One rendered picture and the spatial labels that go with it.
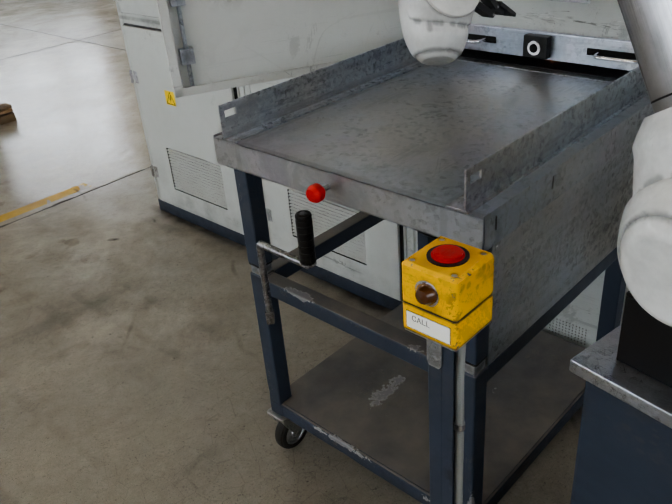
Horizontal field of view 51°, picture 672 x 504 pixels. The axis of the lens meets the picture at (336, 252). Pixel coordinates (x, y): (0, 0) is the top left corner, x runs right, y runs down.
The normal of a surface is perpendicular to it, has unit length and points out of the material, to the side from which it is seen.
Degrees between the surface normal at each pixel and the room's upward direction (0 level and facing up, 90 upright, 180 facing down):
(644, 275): 96
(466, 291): 90
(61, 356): 0
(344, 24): 90
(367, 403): 0
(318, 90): 90
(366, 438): 0
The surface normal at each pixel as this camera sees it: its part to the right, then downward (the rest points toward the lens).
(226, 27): 0.34, 0.44
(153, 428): -0.07, -0.86
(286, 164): -0.68, 0.41
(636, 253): -0.81, 0.44
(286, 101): 0.73, 0.29
